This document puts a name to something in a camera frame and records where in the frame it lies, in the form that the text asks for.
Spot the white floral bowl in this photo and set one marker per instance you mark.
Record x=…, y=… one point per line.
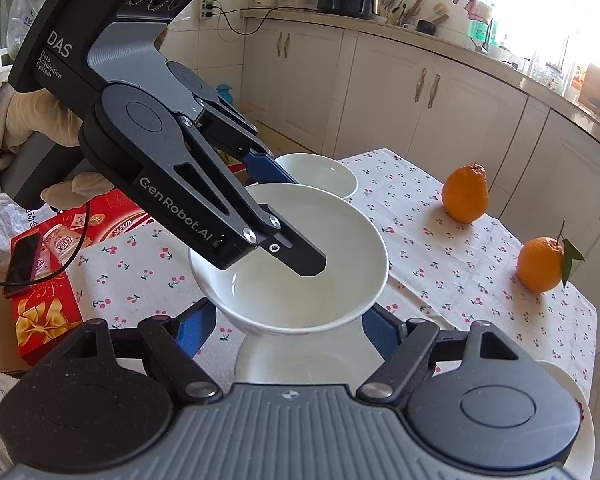
x=328, y=278
x=343, y=356
x=320, y=172

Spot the black phone device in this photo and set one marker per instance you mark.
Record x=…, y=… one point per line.
x=22, y=265

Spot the left gloved hand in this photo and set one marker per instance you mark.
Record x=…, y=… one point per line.
x=41, y=112

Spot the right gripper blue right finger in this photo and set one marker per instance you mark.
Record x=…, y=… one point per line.
x=405, y=347

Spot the blue thermos jug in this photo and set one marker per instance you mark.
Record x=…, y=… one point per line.
x=225, y=92

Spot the red gift box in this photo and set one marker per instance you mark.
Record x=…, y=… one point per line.
x=79, y=251

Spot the orange with leaf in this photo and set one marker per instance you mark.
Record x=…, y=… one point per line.
x=545, y=262

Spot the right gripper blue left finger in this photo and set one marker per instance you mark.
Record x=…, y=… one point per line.
x=171, y=345

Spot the white power strip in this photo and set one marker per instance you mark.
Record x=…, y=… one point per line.
x=206, y=9

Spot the bumpy orange fruit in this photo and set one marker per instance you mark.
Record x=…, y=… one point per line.
x=465, y=194

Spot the black utensil holder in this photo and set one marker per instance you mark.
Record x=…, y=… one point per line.
x=426, y=27

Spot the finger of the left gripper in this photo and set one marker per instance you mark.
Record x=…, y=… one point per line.
x=263, y=168
x=291, y=247

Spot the cherry print tablecloth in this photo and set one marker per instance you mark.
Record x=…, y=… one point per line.
x=440, y=269

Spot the kitchen faucet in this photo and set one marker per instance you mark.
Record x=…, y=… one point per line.
x=479, y=12

